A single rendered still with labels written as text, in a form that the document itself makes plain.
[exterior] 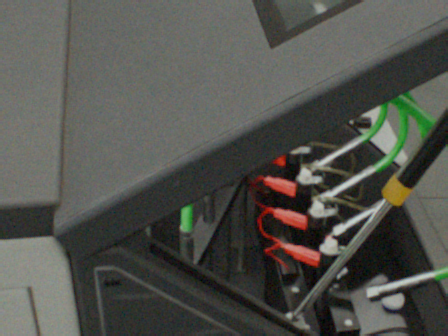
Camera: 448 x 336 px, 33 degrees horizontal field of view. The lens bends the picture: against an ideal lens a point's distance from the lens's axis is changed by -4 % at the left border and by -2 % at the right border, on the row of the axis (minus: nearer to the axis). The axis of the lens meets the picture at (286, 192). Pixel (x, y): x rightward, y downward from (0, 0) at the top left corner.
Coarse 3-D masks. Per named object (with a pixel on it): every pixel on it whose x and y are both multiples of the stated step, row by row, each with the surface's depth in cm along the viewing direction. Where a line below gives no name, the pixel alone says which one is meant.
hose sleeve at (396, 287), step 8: (424, 272) 98; (432, 272) 98; (400, 280) 100; (408, 280) 99; (416, 280) 99; (424, 280) 98; (432, 280) 98; (384, 288) 101; (392, 288) 100; (400, 288) 100; (408, 288) 99; (416, 288) 99; (384, 296) 101
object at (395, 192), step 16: (432, 128) 58; (432, 144) 58; (416, 160) 59; (432, 160) 59; (400, 176) 60; (416, 176) 60; (384, 192) 61; (400, 192) 61; (384, 208) 62; (368, 224) 63; (352, 240) 65; (336, 272) 66; (320, 288) 67; (304, 304) 69
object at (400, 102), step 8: (400, 96) 84; (392, 104) 84; (400, 104) 84; (408, 104) 84; (416, 104) 84; (408, 112) 84; (416, 112) 84; (424, 112) 84; (424, 120) 84; (432, 120) 84; (184, 208) 99; (184, 216) 100; (184, 224) 101; (184, 232) 101; (192, 232) 102; (440, 272) 97
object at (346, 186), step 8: (400, 112) 117; (400, 120) 118; (408, 120) 118; (400, 128) 119; (408, 128) 119; (400, 136) 120; (400, 144) 120; (392, 152) 121; (400, 152) 121; (384, 160) 122; (392, 160) 122; (368, 168) 123; (376, 168) 123; (384, 168) 123; (360, 176) 123; (368, 176) 123; (232, 184) 118; (344, 184) 124; (352, 184) 123; (360, 184) 124; (328, 192) 124; (336, 192) 124; (344, 192) 124
